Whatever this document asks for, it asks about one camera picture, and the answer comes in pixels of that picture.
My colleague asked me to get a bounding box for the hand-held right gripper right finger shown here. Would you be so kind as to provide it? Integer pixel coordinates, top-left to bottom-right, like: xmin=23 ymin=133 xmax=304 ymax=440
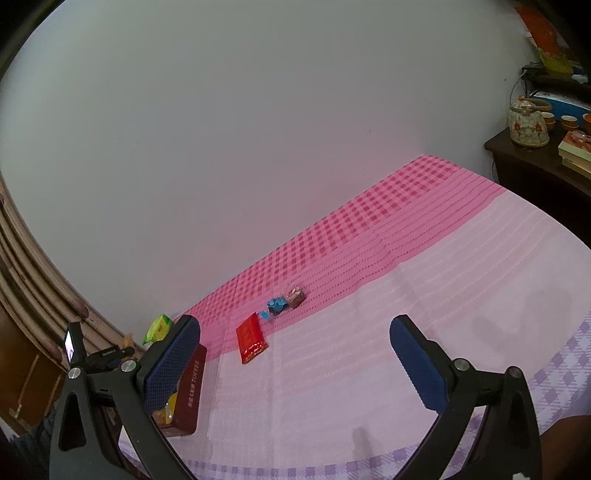
xmin=389 ymin=315 xmax=543 ymax=480

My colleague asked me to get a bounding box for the dark wooden cabinet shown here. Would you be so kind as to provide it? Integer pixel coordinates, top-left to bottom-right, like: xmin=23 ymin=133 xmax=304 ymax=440
xmin=484 ymin=127 xmax=591 ymax=241

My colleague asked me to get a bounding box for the floral ceramic teapot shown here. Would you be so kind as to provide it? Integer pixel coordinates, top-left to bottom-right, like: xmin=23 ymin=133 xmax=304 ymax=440
xmin=507 ymin=96 xmax=551 ymax=148

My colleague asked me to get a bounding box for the pink and purple checked tablecloth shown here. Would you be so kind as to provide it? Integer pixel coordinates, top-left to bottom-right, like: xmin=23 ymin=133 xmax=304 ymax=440
xmin=117 ymin=154 xmax=591 ymax=480

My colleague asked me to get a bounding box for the red and gold tin box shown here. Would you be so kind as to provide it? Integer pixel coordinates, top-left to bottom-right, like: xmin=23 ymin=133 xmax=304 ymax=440
xmin=157 ymin=344 xmax=208 ymax=438

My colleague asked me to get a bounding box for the red snack packet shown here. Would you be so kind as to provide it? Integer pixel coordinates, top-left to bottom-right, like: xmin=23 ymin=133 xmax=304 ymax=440
xmin=235 ymin=312 xmax=269 ymax=365

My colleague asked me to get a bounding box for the beige patterned curtain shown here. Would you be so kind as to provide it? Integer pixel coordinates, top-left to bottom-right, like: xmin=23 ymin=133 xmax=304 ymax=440
xmin=0 ymin=171 xmax=139 ymax=365

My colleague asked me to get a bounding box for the blue tray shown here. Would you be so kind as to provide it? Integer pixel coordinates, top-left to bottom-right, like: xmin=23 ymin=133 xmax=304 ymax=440
xmin=529 ymin=90 xmax=591 ymax=114

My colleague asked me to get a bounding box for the green tissue pack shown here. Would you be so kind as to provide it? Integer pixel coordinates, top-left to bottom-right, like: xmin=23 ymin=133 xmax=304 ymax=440
xmin=141 ymin=315 xmax=174 ymax=346

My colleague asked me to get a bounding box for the thick paperback book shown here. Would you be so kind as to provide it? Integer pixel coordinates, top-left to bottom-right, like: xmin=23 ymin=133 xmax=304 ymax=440
xmin=557 ymin=135 xmax=591 ymax=161
xmin=560 ymin=154 xmax=591 ymax=176

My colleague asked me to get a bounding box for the yellow paper packet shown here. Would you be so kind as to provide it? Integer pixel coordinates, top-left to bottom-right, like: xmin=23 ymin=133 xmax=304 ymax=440
xmin=540 ymin=50 xmax=574 ymax=75

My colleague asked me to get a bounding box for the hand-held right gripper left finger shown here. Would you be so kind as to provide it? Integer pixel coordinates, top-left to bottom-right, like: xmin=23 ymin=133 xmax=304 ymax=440
xmin=48 ymin=315 xmax=201 ymax=480

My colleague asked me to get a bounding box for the brown wooden door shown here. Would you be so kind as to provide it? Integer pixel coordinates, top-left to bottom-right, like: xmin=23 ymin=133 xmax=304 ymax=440
xmin=0 ymin=305 xmax=65 ymax=435

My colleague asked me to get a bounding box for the red wall poster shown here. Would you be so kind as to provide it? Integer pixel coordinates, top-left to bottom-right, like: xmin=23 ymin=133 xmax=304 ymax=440
xmin=515 ymin=4 xmax=571 ymax=51

